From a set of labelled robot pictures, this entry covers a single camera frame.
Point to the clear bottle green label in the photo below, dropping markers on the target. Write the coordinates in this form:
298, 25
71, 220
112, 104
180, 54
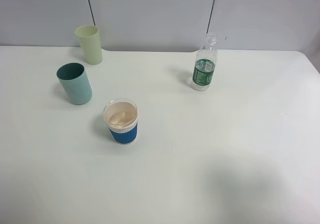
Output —
205, 63

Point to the blue sleeved glass cup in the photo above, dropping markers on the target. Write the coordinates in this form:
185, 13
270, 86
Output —
121, 117

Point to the teal plastic cup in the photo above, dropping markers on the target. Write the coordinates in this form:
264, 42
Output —
75, 83

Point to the light green plastic cup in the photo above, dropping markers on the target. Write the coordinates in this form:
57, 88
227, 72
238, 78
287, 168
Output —
89, 39

